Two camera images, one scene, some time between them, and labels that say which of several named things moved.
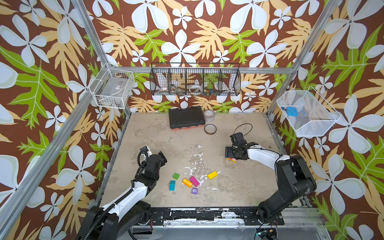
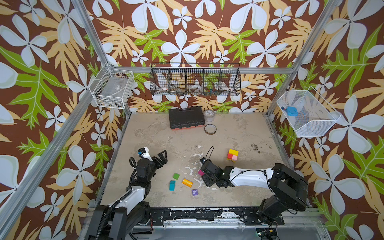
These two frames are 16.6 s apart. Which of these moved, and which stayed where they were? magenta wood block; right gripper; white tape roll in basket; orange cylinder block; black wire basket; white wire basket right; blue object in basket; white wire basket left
Moved: magenta wood block; right gripper
Stayed: white wire basket left; orange cylinder block; white wire basket right; white tape roll in basket; black wire basket; blue object in basket
